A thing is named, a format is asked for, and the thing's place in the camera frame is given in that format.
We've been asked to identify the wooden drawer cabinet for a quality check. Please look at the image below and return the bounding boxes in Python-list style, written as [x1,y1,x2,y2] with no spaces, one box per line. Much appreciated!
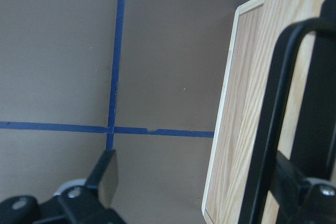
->
[202,0,265,223]

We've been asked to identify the wooden drawer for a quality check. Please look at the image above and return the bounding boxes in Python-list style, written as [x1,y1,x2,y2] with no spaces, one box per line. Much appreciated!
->
[202,0,335,223]

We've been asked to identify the black drawer handle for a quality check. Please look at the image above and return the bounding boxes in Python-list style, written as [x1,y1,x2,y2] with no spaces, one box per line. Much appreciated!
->
[238,0,335,223]

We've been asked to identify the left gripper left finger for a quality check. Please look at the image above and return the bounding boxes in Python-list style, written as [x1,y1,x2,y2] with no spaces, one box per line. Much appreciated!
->
[84,150,118,207]

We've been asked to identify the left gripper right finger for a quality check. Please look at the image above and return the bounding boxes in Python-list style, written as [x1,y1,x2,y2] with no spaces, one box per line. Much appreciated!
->
[270,151,335,206]

